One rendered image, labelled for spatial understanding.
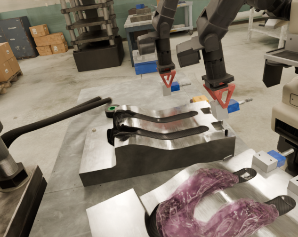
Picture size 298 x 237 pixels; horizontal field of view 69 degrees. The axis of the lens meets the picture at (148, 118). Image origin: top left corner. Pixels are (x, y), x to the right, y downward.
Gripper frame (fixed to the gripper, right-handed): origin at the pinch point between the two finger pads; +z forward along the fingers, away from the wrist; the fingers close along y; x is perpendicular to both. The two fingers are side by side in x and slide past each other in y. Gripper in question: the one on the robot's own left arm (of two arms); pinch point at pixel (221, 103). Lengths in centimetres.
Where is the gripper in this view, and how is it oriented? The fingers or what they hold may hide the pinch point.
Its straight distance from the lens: 72.9
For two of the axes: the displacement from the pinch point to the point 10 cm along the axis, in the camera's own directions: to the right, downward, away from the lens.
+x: 9.5, -3.1, -0.3
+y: 1.0, 3.8, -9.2
